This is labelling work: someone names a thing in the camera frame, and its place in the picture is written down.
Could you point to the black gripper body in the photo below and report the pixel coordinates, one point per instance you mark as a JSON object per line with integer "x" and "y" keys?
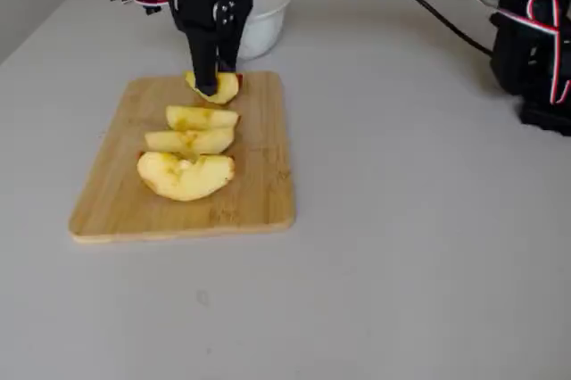
{"x": 199, "y": 12}

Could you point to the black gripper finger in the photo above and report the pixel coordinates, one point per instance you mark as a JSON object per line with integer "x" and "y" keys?
{"x": 229, "y": 52}
{"x": 204, "y": 63}

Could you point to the apple slice with red skin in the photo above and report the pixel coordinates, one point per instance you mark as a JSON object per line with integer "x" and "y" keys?
{"x": 225, "y": 88}

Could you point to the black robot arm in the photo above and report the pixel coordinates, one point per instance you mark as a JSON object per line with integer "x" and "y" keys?
{"x": 526, "y": 41}

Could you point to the white bowl with butterfly print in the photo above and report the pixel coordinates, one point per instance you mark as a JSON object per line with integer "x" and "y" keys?
{"x": 267, "y": 23}

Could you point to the yellow apple slice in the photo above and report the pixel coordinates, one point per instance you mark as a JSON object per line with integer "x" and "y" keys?
{"x": 187, "y": 141}
{"x": 201, "y": 118}
{"x": 183, "y": 179}

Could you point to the wooden cutting board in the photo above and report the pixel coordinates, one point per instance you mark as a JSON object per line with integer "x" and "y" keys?
{"x": 259, "y": 152}

